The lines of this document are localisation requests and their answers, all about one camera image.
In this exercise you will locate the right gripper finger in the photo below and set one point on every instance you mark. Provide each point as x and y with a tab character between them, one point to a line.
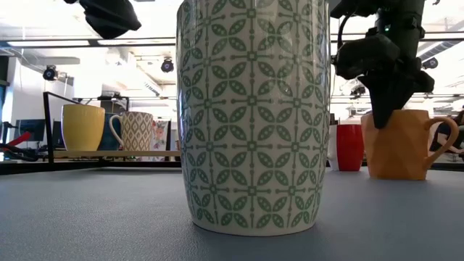
386	105

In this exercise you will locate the orange faceted mug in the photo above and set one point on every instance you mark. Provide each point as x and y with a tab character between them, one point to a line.
406	152

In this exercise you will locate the red and white mug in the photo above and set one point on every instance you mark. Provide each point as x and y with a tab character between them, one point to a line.
349	148

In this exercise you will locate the yellow mug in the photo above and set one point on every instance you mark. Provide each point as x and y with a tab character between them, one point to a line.
82	127

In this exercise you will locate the beige diamond-pattern mug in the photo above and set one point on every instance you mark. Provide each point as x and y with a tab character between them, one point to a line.
137	132

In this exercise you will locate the white mug green leaf pattern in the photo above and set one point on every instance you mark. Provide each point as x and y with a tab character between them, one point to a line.
253	127

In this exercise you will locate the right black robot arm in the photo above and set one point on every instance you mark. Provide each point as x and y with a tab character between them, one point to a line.
398	11

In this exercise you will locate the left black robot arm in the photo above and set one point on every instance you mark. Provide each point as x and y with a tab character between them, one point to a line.
70	1

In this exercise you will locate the black ceiling spotlight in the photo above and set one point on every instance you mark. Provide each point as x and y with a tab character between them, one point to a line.
167	65
430	63
50	73
357	90

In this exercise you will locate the person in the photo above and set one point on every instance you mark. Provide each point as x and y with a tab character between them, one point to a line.
440	136

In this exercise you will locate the dark computer monitor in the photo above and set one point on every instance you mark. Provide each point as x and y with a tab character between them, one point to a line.
57	134
30	128

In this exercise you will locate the floral poster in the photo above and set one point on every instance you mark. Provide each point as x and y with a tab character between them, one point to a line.
161	136

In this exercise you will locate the wooden shelf board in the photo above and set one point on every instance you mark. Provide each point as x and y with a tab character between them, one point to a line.
159	154

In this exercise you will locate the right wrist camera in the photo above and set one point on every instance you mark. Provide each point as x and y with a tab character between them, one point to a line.
366	56

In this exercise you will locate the black metal shelf frame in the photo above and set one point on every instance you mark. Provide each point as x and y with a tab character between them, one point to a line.
48	127

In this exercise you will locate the black aluminium table frame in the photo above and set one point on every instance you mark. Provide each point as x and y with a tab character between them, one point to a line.
72	167

